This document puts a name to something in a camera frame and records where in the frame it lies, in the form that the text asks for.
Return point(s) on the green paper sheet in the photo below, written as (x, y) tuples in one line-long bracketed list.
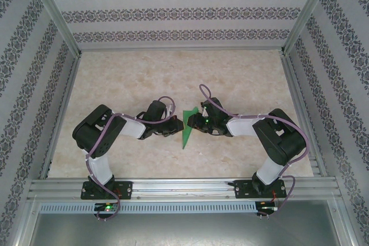
[(186, 136)]

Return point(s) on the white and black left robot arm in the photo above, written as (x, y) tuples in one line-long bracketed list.
[(98, 133)]

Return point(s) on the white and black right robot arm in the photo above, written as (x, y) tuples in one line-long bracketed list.
[(279, 136)]

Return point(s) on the grey sheet metal tray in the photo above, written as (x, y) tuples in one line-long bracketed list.
[(184, 231)]

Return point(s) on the controller board with green light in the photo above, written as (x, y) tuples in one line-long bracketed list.
[(266, 208), (108, 208)]

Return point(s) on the aluminium mounting rail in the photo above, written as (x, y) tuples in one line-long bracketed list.
[(184, 189)]

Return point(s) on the aluminium wall base bar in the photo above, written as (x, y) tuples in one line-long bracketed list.
[(181, 48)]

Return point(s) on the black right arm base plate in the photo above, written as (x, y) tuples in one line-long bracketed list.
[(243, 189)]

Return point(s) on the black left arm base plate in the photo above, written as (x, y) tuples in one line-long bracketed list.
[(125, 189)]

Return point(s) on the aluminium side rail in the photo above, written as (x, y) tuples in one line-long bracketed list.
[(302, 113), (62, 113)]

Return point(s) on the aluminium frame post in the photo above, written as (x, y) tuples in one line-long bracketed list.
[(307, 12), (56, 12)]

